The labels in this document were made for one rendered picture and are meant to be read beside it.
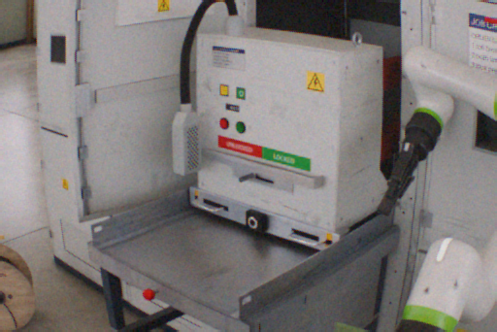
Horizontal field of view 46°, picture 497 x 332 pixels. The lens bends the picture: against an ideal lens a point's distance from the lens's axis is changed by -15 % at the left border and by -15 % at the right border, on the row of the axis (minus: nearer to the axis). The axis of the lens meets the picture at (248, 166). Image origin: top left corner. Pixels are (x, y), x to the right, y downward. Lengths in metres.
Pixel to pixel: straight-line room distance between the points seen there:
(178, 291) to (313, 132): 0.52
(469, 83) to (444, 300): 0.52
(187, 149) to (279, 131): 0.27
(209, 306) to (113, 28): 0.89
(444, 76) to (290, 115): 0.46
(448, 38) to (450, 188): 0.43
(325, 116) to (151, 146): 0.66
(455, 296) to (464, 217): 0.63
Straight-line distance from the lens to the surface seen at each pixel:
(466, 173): 1.80
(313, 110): 1.71
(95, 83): 1.99
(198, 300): 1.59
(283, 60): 1.73
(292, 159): 1.78
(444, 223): 1.88
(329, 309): 1.80
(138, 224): 1.96
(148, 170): 2.14
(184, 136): 1.88
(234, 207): 1.95
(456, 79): 1.52
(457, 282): 1.25
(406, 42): 1.84
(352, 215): 1.83
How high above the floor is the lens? 1.65
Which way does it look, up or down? 19 degrees down
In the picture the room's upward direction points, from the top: straight up
